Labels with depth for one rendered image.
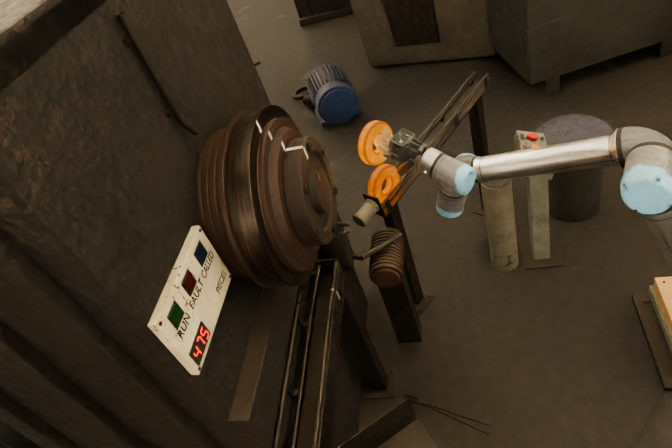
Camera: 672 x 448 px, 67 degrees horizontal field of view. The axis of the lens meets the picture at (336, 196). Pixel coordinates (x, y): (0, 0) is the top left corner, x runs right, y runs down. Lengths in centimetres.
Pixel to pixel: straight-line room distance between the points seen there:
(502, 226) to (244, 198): 135
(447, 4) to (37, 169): 330
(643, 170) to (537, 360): 100
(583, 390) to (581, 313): 33
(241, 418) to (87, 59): 82
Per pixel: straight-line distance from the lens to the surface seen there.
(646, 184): 144
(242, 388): 132
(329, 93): 345
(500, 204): 214
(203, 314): 116
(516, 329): 227
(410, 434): 143
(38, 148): 89
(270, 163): 118
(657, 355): 224
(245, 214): 113
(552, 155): 164
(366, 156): 172
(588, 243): 257
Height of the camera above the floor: 190
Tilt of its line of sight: 39 degrees down
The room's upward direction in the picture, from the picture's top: 21 degrees counter-clockwise
